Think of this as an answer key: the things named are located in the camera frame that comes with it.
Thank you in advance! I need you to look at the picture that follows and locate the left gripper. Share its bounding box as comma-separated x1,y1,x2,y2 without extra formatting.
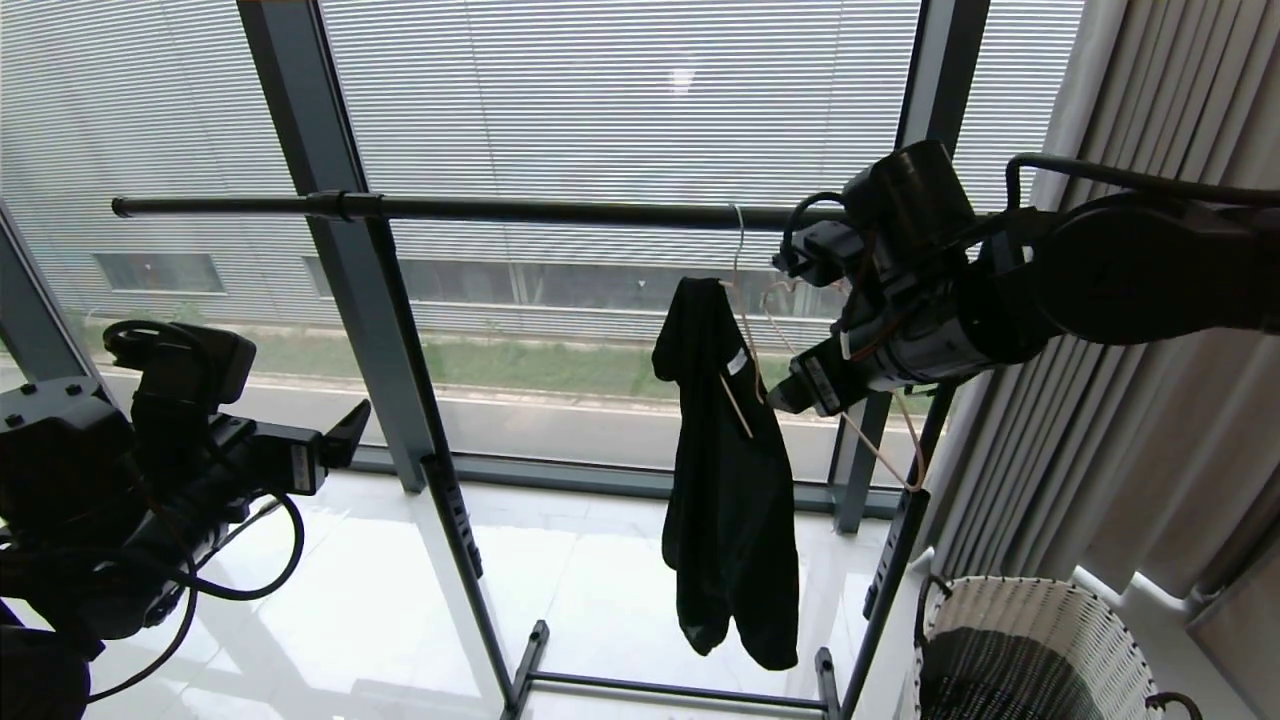
213,418,331,498

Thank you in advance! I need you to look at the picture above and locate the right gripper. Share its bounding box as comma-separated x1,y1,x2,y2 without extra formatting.
790,333,907,418

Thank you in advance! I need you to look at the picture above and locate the pink clothes hanger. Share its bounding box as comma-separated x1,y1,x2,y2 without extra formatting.
760,278,928,493
718,203,766,439

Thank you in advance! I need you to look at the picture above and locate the black garment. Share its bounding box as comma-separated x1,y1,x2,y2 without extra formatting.
652,277,801,671

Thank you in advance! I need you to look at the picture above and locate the black clothes rack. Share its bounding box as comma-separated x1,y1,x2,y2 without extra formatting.
110,190,961,720

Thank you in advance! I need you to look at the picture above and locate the white laundry basket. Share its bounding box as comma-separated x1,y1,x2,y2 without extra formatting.
912,575,1206,720

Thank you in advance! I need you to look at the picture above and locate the beige curtain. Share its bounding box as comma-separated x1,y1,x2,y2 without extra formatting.
915,0,1280,720

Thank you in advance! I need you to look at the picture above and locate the window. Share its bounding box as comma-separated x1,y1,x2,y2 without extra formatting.
0,0,1086,536

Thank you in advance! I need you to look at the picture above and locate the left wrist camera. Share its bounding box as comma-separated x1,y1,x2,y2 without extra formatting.
105,320,258,471

